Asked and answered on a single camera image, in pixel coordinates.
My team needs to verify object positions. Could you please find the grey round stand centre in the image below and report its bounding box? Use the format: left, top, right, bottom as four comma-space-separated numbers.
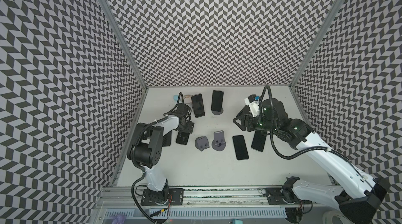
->
211, 130, 226, 152

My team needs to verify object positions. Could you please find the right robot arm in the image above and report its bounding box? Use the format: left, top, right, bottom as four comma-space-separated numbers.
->
233, 95, 390, 224

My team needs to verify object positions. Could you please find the grey stand front left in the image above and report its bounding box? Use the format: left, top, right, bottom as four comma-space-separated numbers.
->
195, 136, 210, 152

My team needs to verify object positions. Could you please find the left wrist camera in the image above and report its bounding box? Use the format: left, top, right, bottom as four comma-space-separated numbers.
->
176, 103, 192, 117

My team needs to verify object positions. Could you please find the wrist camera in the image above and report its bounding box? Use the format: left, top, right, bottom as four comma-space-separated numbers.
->
176, 103, 192, 117
245, 94, 260, 118

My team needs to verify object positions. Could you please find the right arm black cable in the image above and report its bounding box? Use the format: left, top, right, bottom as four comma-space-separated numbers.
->
259, 85, 368, 181

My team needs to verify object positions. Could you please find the black phone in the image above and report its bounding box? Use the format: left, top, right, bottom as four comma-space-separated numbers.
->
191, 94, 205, 118
211, 90, 224, 111
175, 132, 190, 145
251, 131, 267, 152
232, 135, 249, 160

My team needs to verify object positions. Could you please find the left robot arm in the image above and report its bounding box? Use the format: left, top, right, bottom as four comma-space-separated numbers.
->
127, 103, 194, 206

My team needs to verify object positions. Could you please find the grey round stand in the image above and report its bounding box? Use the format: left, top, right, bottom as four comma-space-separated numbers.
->
211, 108, 224, 116
211, 130, 226, 152

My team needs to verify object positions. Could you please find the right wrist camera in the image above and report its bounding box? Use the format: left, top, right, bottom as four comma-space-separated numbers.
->
245, 94, 260, 118

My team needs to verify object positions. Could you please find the grey round stand back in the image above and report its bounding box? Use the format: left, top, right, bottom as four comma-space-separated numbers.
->
211, 108, 224, 116

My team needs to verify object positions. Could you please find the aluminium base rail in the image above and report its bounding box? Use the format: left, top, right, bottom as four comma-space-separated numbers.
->
95, 185, 322, 208

